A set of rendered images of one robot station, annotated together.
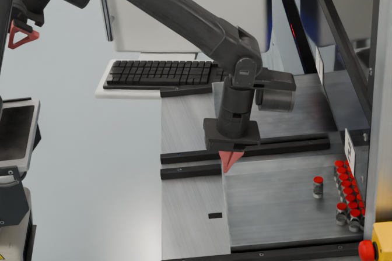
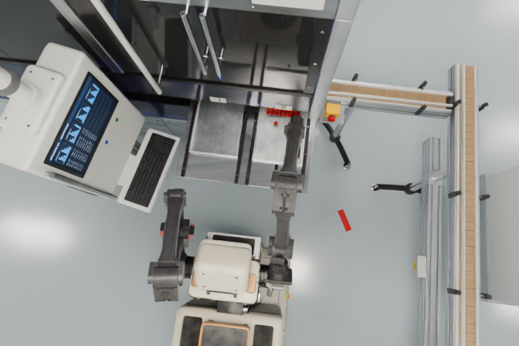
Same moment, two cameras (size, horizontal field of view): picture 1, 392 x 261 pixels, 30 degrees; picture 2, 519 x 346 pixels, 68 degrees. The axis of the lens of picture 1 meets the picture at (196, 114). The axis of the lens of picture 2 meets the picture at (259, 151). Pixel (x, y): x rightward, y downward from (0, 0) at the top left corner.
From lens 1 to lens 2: 1.49 m
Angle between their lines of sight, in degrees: 53
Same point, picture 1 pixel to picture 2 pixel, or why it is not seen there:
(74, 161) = (80, 247)
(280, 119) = (222, 127)
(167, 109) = (195, 175)
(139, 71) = (143, 186)
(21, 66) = not seen: outside the picture
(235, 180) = (258, 154)
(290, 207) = (279, 137)
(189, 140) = (224, 169)
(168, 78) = (155, 171)
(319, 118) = (226, 110)
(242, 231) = not seen: hidden behind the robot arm
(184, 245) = not seen: hidden behind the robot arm
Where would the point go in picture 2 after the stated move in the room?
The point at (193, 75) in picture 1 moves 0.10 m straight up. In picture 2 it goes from (157, 158) to (152, 154)
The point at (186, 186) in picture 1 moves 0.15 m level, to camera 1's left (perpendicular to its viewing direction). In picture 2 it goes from (255, 174) to (251, 203)
